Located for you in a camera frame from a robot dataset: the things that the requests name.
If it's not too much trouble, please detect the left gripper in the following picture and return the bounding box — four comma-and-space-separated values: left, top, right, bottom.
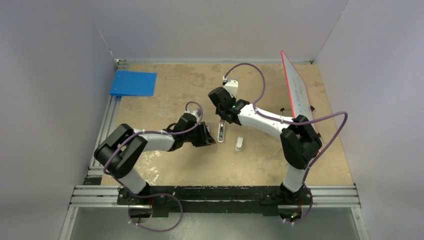
183, 121, 215, 147

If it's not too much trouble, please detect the white stapler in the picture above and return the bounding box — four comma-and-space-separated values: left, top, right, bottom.
217, 119, 226, 143

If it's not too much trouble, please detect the small white staple remover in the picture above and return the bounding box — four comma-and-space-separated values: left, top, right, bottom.
235, 136, 244, 151

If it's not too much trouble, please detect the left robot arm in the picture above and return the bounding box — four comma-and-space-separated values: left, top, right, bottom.
93, 112, 216, 205

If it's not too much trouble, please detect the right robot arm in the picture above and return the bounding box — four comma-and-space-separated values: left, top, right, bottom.
208, 87, 323, 204

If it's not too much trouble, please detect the red framed whiteboard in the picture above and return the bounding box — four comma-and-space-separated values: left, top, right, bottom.
280, 51, 313, 121

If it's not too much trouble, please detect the whiteboard metal stand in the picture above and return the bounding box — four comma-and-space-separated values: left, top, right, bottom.
280, 105, 316, 115

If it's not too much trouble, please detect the blue plastic board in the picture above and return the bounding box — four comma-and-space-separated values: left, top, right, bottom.
109, 70, 157, 97

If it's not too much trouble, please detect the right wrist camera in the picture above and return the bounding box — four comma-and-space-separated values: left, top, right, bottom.
222, 78, 239, 98

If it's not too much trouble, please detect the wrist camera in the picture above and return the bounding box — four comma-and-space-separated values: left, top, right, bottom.
222, 78, 239, 98
185, 108, 203, 122

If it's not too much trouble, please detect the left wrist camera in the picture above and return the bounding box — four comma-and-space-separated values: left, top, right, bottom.
185, 108, 203, 122

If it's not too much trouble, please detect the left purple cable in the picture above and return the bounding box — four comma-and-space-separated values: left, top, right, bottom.
102, 100, 204, 200

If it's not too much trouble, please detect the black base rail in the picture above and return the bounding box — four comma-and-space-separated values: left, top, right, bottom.
117, 185, 313, 219

